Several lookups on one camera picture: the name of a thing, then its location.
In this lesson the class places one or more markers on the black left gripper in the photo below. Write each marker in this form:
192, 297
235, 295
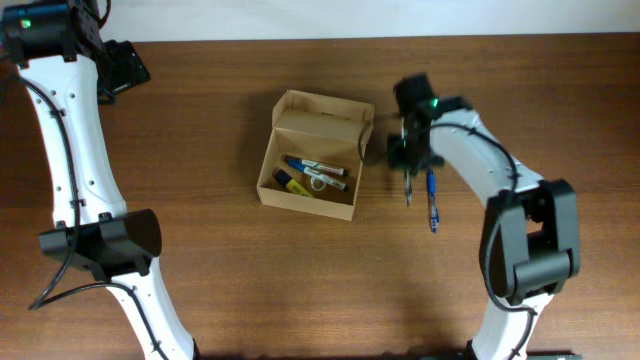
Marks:
126, 70

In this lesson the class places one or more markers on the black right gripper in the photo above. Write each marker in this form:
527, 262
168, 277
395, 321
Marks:
415, 162

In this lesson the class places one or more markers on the black ballpoint pen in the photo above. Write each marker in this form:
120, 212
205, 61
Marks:
408, 188

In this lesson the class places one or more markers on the black whiteboard marker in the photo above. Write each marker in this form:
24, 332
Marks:
318, 165

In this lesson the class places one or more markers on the brown cardboard box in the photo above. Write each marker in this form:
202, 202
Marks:
321, 128

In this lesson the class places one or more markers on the yellow tape roll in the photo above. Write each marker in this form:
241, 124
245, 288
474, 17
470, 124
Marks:
317, 184

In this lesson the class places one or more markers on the blue whiteboard marker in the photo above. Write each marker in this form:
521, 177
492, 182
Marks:
317, 175

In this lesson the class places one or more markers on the yellow highlighter blue cap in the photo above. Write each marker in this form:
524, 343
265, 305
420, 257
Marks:
289, 183

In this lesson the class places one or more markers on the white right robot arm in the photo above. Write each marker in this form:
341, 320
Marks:
530, 243

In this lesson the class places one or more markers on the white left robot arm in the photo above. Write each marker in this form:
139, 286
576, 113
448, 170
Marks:
69, 72

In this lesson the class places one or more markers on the blue ballpoint pen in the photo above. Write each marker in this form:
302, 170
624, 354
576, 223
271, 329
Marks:
433, 210

